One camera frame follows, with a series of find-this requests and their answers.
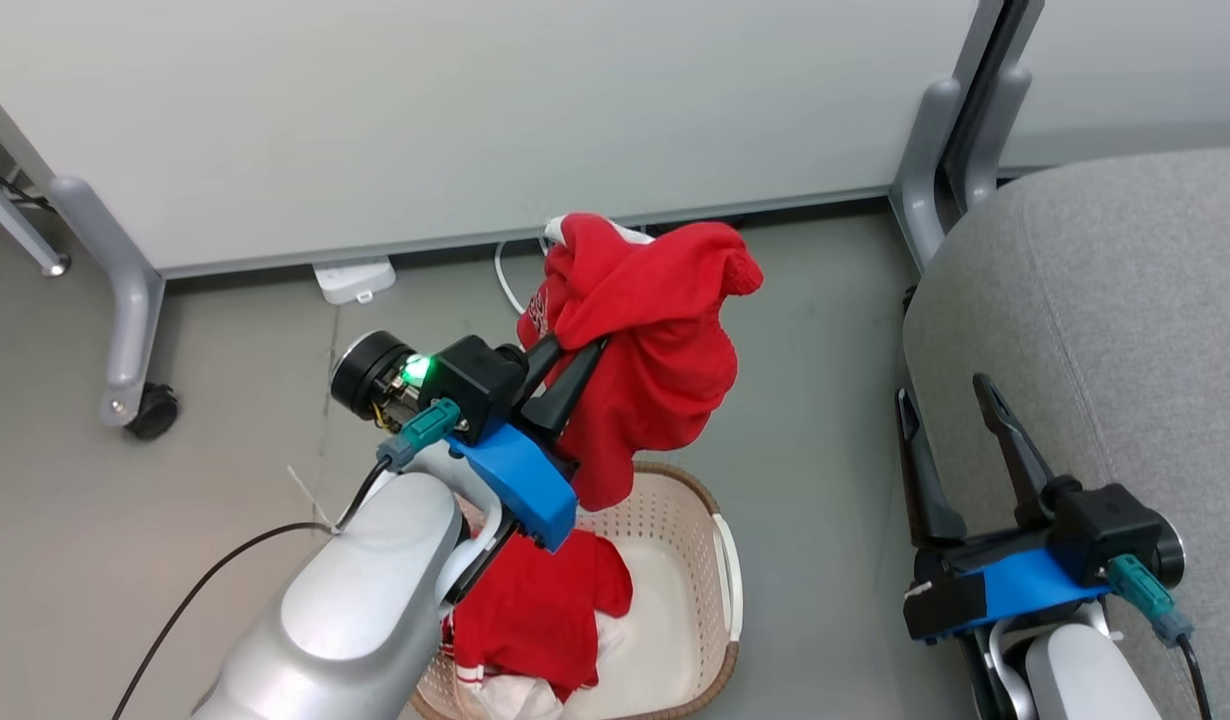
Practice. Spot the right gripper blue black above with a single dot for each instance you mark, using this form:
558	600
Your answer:
1015	595

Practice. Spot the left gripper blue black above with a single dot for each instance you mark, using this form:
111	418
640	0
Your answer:
525	480

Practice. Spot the red garment with white print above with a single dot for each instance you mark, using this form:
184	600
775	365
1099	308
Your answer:
655	340

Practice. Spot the red garment with striped cuffs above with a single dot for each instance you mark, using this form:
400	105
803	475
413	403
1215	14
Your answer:
535	610

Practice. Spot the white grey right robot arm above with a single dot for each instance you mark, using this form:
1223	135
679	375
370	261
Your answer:
1075	680

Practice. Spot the grey fabric sofa seat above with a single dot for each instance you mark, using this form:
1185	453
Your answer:
1105	300

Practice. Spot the cream laundry basket brown rim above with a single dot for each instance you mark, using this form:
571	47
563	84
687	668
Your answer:
675	620

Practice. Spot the white power strip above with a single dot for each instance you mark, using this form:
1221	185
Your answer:
353	278

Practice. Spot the white zip tie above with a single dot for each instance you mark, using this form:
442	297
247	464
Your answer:
310	497

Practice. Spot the grey metal partition foot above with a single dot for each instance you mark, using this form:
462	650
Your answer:
1000	130
920	170
125	300

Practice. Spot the black caster wheel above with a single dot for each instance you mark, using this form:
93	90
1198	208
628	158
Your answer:
155	412

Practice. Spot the grey metal table leg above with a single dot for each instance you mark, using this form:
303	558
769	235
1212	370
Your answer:
20	225

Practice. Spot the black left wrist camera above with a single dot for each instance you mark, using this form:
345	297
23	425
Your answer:
475	385

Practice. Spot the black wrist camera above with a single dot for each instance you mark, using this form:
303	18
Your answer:
1115	530
475	385

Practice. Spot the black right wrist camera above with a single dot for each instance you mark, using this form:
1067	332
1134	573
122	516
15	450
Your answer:
1115	530

